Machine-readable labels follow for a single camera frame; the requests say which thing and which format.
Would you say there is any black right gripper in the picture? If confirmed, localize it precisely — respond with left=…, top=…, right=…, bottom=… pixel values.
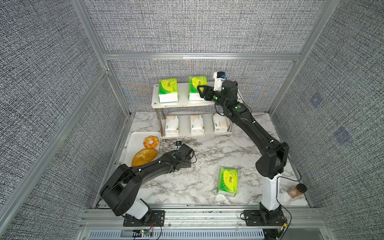
left=199, top=84, right=231, bottom=112

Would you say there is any white tissue pack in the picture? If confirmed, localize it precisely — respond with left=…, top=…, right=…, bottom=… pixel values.
left=190, top=115, right=205, bottom=135
left=212, top=114, right=228, bottom=133
left=165, top=116, right=180, bottom=136

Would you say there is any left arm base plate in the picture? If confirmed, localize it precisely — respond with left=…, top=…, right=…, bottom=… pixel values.
left=123, top=210, right=166, bottom=227

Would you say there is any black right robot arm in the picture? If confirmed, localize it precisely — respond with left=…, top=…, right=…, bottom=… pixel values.
left=197, top=81, right=289, bottom=226

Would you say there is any golden oval bread loaf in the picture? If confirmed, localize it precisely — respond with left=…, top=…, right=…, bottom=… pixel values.
left=132, top=148, right=158, bottom=167

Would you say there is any spice jar black lid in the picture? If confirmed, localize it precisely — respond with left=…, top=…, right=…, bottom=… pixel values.
left=288, top=183, right=308, bottom=199

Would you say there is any white two-tier metal shelf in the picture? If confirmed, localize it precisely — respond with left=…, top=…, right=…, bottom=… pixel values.
left=150, top=80, right=244, bottom=139

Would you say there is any glazed ring donut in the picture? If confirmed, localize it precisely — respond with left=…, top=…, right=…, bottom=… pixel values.
left=143, top=136, right=160, bottom=149

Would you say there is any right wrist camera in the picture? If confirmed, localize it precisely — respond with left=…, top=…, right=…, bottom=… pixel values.
left=214, top=72, right=226, bottom=92

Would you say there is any green tissue pack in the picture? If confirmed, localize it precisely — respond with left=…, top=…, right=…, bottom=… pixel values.
left=158, top=78, right=179, bottom=103
left=217, top=167, right=239, bottom=197
left=188, top=76, right=207, bottom=101

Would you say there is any white slotted cable duct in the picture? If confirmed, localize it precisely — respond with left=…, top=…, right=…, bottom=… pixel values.
left=88, top=229, right=265, bottom=240

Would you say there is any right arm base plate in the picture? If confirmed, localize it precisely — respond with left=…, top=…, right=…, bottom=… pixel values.
left=243, top=209, right=287, bottom=227

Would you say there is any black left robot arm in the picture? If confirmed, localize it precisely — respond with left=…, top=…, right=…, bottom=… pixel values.
left=100, top=144, right=196, bottom=223

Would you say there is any white plastic tray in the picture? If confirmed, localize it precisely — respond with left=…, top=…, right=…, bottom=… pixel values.
left=117, top=132, right=161, bottom=167

